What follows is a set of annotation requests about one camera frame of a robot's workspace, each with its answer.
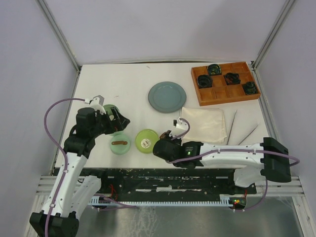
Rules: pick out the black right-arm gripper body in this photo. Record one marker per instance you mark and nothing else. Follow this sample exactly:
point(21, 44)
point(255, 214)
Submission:
point(172, 140)

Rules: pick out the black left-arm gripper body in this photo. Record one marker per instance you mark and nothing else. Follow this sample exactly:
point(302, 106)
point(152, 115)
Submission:
point(99, 128)

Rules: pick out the mint green cup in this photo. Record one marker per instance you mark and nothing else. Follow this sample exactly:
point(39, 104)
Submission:
point(108, 110)

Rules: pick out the lime green round lid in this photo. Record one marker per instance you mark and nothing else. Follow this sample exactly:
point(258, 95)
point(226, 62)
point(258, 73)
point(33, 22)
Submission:
point(145, 140)

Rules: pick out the steel serving tongs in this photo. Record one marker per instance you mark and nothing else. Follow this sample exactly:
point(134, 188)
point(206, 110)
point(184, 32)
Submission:
point(239, 130)

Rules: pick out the beige steel lunch bowl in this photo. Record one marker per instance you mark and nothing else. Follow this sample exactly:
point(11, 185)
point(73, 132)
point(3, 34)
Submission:
point(167, 135)

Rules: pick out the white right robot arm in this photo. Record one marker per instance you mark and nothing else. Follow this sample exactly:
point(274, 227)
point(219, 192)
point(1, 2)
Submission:
point(268, 160)

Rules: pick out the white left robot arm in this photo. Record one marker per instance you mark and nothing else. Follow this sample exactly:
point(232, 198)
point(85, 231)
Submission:
point(60, 214)

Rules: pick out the white folded cloth napkin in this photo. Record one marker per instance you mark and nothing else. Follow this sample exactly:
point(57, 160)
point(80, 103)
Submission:
point(207, 125)

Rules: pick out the blue-grey ceramic plate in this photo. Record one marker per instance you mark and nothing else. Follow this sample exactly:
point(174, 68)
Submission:
point(167, 97)

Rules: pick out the wooden compartment tray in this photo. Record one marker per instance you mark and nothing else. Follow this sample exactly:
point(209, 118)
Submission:
point(221, 93)

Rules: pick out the dark rolled item left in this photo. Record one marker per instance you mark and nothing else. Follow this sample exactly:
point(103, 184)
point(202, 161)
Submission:
point(204, 81)

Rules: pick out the dark rolled item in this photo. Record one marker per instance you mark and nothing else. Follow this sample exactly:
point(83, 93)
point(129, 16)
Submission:
point(214, 70)
point(204, 81)
point(232, 78)
point(250, 88)

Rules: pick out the dark rolled item far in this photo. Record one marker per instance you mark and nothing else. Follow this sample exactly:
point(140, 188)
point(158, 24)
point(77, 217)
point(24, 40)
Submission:
point(214, 70)

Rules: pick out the dark rolled item middle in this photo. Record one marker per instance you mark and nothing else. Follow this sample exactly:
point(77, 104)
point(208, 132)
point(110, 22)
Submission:
point(232, 78)

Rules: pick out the dark rolled item right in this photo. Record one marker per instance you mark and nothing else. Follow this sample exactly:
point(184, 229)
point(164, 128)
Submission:
point(250, 88)

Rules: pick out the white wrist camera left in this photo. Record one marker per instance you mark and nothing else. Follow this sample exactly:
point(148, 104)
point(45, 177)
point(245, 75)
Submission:
point(96, 103)

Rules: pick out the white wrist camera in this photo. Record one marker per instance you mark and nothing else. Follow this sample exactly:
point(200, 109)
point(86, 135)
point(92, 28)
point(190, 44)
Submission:
point(96, 103)
point(182, 127)

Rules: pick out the mint lid with brown handle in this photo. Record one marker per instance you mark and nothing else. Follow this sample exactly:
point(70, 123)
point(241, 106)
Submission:
point(120, 144)

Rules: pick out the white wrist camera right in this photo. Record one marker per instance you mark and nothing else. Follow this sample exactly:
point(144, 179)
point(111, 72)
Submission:
point(182, 127)

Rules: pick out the white cable duct strip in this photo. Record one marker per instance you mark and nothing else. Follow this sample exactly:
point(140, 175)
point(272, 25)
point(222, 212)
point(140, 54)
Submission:
point(173, 198)

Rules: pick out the aluminium frame post left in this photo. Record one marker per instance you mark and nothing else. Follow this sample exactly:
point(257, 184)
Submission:
point(58, 33)

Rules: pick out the aluminium frame post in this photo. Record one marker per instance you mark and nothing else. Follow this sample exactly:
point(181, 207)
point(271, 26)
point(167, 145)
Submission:
point(277, 25)
point(58, 33)

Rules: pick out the aluminium frame post right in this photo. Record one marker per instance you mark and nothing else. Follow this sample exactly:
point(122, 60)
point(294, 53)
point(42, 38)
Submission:
point(277, 25)

